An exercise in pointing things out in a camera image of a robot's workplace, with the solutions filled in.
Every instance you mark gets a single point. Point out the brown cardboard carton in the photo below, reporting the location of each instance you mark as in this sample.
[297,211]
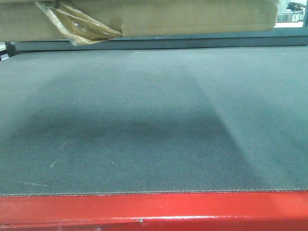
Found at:
[90,21]

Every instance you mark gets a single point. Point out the dark green conveyor belt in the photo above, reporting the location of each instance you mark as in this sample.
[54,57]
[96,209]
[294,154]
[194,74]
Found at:
[219,113]

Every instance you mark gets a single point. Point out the red conveyor frame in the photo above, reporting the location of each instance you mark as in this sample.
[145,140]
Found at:
[254,211]

